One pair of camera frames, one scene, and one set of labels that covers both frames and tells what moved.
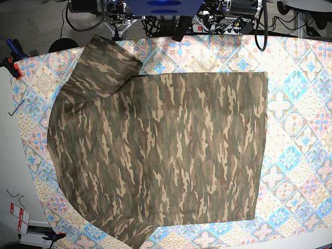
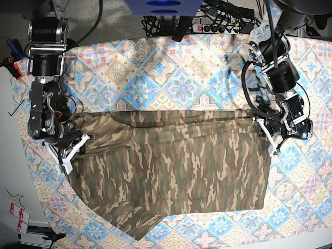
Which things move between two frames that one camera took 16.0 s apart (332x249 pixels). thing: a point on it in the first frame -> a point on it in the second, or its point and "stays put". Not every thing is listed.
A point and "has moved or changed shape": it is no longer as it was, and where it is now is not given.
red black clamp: (12, 68) stays put
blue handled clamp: (16, 52) stays put
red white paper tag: (23, 219) stays put
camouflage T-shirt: (137, 151) has moved or changed shape
